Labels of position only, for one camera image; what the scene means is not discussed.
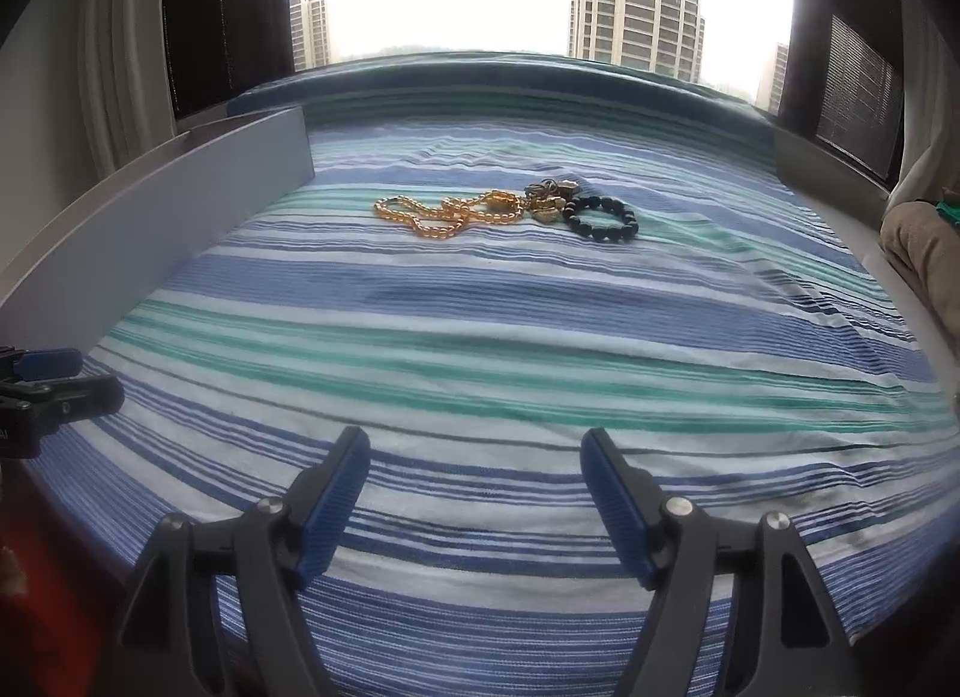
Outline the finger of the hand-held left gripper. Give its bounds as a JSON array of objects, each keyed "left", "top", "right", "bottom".
[
  {"left": 0, "top": 347, "right": 82, "bottom": 383},
  {"left": 0, "top": 374, "right": 125, "bottom": 435}
]

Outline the gold bead necklace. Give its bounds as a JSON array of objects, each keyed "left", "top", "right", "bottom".
[{"left": 375, "top": 191, "right": 521, "bottom": 242}]

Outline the white curtain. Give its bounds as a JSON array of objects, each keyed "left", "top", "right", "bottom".
[
  {"left": 889, "top": 0, "right": 960, "bottom": 203},
  {"left": 79, "top": 0, "right": 179, "bottom": 181}
]

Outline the tall apartment building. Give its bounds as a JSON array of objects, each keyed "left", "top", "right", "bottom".
[{"left": 568, "top": 0, "right": 707, "bottom": 85}]

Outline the blue green striped bed sheet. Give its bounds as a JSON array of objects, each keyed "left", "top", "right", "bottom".
[{"left": 22, "top": 52, "right": 960, "bottom": 697}]

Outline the grey storage box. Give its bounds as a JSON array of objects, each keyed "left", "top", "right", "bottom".
[{"left": 0, "top": 104, "right": 314, "bottom": 362}]

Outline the dark window blind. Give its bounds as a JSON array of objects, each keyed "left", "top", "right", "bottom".
[{"left": 814, "top": 14, "right": 905, "bottom": 182}]

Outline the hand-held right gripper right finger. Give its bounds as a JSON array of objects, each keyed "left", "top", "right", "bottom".
[{"left": 581, "top": 427, "right": 856, "bottom": 697}]

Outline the narrow apartment building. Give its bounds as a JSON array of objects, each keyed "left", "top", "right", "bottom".
[{"left": 754, "top": 41, "right": 789, "bottom": 113}]

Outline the black bead bracelet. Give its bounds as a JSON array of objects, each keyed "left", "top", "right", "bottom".
[{"left": 564, "top": 194, "right": 638, "bottom": 243}]

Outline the small apartment building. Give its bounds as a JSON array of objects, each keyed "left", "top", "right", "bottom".
[{"left": 289, "top": 0, "right": 332, "bottom": 73}]

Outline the gold charm cluster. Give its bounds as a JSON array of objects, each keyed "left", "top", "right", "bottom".
[{"left": 525, "top": 176, "right": 583, "bottom": 222}]

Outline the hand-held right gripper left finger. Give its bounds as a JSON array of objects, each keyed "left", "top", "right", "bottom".
[{"left": 120, "top": 425, "right": 372, "bottom": 697}]

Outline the beige cushion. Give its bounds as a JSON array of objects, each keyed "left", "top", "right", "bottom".
[{"left": 879, "top": 200, "right": 960, "bottom": 362}]

